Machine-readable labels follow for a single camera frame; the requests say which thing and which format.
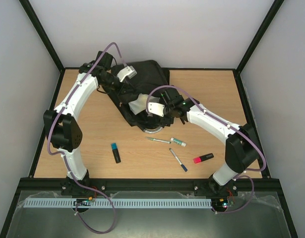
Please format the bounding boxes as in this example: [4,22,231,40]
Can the black student backpack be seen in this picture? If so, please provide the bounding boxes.
[103,59,174,133]

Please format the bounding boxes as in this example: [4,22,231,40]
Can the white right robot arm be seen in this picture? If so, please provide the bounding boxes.
[146,86,262,194]

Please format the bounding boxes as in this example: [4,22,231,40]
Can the blue capped white marker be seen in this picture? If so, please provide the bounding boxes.
[169,148,187,172]

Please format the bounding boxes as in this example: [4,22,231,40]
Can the blue black highlighter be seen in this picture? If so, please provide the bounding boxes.
[111,143,121,164]

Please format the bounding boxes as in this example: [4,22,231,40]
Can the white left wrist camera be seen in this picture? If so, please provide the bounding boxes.
[117,66,137,82]

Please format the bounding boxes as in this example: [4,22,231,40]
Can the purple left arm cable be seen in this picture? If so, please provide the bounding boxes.
[46,42,125,234]

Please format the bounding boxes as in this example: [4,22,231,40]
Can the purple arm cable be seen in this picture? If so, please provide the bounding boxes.
[145,85,267,214]
[46,42,125,234]

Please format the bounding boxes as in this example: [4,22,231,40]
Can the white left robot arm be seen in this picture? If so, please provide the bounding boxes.
[43,52,136,181]

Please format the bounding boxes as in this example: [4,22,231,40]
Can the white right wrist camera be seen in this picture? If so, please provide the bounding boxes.
[148,102,165,117]

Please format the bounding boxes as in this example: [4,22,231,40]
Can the pink black highlighter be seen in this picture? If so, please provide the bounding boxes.
[193,153,214,164]

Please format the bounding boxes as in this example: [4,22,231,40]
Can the light blue cable duct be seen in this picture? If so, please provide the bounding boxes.
[23,198,212,209]

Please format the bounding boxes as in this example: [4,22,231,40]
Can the black aluminium frame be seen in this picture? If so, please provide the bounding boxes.
[0,0,298,238]

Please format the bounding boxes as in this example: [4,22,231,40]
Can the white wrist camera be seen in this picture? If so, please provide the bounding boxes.
[117,66,137,82]
[148,102,165,117]

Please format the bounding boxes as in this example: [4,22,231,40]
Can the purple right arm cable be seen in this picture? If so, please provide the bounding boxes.
[145,85,267,214]

